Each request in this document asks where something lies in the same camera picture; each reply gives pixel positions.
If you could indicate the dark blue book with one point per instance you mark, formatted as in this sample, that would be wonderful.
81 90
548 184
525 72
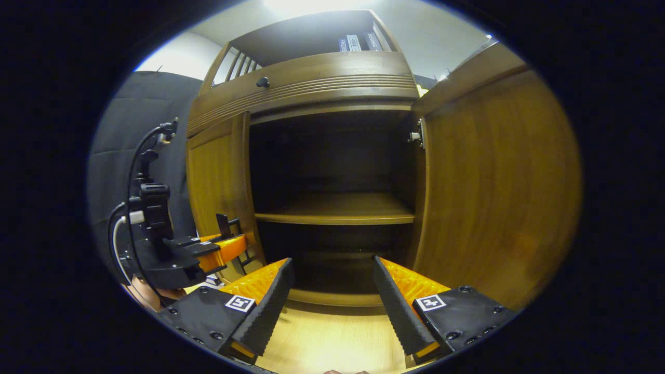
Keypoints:
343 44
374 41

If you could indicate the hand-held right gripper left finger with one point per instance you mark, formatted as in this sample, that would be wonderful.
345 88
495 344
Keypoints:
267 306

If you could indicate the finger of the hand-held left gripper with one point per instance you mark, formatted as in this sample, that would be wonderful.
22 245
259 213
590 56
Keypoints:
223 252
187 240

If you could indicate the black backdrop cloth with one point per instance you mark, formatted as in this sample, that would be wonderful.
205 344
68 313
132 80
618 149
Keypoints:
135 124
427 81

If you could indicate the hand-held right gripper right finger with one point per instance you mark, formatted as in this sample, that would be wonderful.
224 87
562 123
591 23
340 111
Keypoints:
397 306

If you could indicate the black round drawer knob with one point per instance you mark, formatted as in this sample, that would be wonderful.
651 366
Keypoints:
262 82

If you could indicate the metal door hinge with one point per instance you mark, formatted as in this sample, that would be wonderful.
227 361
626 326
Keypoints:
417 136

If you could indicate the wide wooden cabinet door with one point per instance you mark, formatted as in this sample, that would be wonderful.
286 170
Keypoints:
499 182

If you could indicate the bright ceiling lamp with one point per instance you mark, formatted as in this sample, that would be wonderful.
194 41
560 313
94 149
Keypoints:
317 6

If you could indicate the wooden inner cabinet shelf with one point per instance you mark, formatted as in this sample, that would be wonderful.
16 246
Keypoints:
337 208

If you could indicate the grey book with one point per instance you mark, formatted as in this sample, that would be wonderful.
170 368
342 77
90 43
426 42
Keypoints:
354 43

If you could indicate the wooden double-door shoe cabinet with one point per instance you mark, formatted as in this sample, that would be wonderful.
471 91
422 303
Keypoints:
311 93

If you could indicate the narrow wooden cabinet door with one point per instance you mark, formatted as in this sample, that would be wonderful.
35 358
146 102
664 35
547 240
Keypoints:
215 176

